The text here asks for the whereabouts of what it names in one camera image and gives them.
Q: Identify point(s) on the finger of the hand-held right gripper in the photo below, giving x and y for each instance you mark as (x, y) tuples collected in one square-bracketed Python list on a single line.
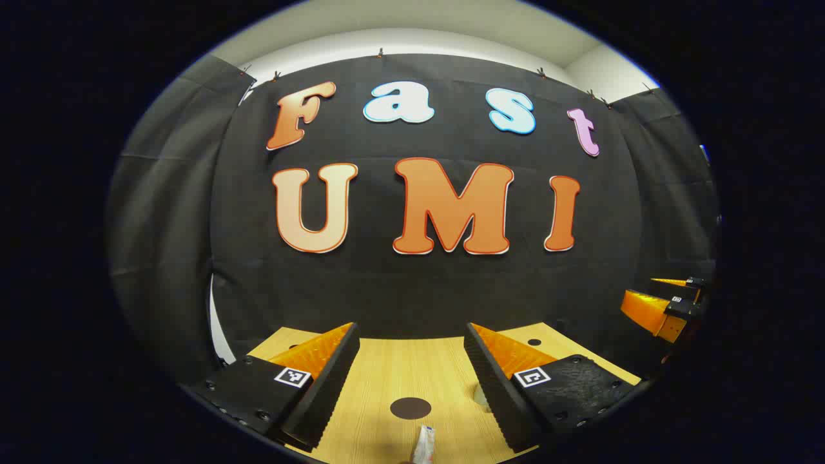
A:
[(677, 282), (654, 312)]

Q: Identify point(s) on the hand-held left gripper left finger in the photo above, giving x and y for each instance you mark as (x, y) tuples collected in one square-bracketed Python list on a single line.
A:
[(329, 393)]

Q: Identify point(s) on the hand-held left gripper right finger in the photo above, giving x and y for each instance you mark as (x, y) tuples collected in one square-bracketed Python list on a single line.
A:
[(496, 393)]

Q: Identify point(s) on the dark round coaster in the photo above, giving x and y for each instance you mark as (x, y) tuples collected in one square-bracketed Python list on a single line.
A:
[(410, 408)]

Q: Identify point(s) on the wooden desktop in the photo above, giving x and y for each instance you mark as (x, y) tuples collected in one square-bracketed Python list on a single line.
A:
[(399, 367)]

